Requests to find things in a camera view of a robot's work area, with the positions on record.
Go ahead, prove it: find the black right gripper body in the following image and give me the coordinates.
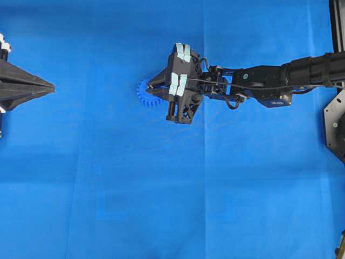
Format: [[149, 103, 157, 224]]
[[165, 43, 203, 124]]

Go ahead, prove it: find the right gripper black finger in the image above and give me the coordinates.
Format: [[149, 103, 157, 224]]
[[147, 68, 170, 88], [146, 86, 170, 100]]

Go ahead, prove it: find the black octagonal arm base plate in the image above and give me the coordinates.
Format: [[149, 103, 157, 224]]
[[323, 90, 344, 163]]

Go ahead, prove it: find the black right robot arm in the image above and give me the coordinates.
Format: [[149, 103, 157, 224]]
[[146, 43, 344, 124]]

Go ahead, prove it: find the dark object at bottom right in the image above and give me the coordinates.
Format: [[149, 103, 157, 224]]
[[335, 230, 345, 259]]

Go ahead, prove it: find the small blue plastic gear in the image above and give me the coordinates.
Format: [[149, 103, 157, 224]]
[[136, 78, 162, 107]]

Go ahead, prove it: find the blue table cloth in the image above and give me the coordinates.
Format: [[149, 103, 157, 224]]
[[1, 1, 344, 258]]

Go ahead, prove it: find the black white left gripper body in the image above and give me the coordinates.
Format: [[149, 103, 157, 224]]
[[0, 33, 12, 138]]

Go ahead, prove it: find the black aluminium frame post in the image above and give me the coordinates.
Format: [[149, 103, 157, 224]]
[[329, 0, 345, 52]]

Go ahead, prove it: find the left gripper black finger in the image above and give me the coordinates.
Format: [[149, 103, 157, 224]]
[[1, 59, 54, 89], [1, 86, 54, 112]]

